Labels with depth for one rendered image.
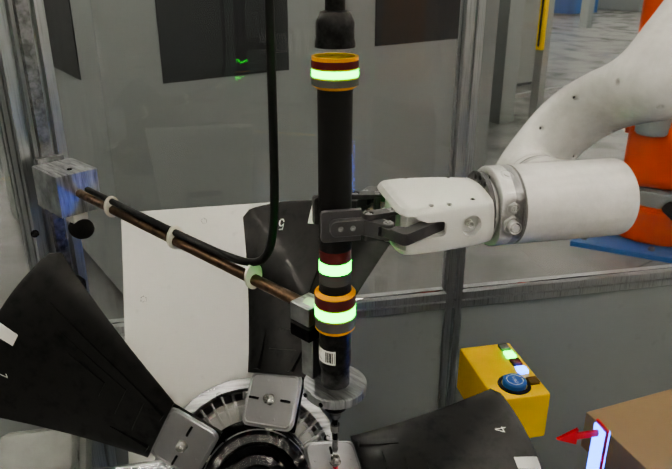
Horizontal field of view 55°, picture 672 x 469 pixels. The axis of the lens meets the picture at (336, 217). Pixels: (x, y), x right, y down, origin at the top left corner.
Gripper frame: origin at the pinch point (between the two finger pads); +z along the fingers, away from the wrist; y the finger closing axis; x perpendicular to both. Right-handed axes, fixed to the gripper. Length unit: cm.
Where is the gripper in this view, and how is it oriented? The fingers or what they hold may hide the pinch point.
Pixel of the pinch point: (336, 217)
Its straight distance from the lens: 65.0
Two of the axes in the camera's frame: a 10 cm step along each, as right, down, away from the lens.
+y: -2.0, -3.6, 9.1
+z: -9.8, 0.7, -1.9
